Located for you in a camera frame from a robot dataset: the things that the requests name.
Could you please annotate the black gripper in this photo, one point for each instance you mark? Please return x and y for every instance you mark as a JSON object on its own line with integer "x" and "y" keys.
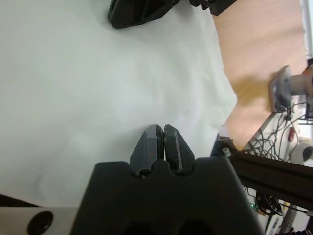
{"x": 215, "y": 5}

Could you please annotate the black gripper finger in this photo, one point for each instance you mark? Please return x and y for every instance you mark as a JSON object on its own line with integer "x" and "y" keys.
{"x": 146, "y": 151}
{"x": 177, "y": 151}

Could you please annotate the white T-shirt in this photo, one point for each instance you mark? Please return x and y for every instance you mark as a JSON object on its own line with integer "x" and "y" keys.
{"x": 97, "y": 85}

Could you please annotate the red power plug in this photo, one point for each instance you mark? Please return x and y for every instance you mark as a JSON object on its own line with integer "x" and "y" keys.
{"x": 292, "y": 134}

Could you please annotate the white round roll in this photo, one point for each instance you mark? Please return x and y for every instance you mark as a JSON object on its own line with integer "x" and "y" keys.
{"x": 304, "y": 152}

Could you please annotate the dark camera post with bracket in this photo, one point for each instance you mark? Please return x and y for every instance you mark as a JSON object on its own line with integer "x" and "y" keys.
{"x": 256, "y": 171}

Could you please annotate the grey base plate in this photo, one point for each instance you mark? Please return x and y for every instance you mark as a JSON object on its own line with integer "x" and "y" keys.
{"x": 278, "y": 90}

